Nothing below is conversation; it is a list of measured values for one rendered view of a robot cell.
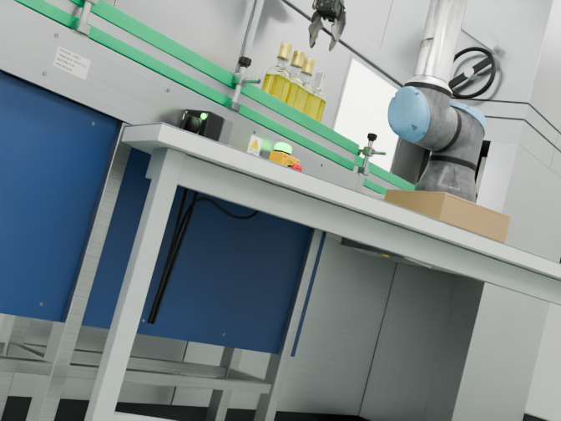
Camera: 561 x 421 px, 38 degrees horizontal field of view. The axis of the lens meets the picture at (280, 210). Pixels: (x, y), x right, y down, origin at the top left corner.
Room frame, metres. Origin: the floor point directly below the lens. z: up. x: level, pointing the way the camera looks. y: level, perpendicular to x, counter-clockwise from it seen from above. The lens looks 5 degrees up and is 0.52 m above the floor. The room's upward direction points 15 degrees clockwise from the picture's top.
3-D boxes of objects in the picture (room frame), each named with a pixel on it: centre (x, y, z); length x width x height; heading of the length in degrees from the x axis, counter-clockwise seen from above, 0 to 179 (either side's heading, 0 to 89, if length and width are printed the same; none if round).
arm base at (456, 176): (1.98, -0.38, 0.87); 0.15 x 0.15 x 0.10
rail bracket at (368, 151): (2.37, -0.19, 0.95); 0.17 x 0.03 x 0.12; 51
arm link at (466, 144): (1.98, -0.37, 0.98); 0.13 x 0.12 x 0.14; 125
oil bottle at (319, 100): (2.35, -0.01, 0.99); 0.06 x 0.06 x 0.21; 51
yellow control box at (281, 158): (2.00, 0.03, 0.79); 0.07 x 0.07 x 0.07; 51
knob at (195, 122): (1.73, 0.24, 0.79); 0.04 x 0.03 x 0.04; 51
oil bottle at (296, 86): (2.26, 0.06, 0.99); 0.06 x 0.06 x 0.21; 51
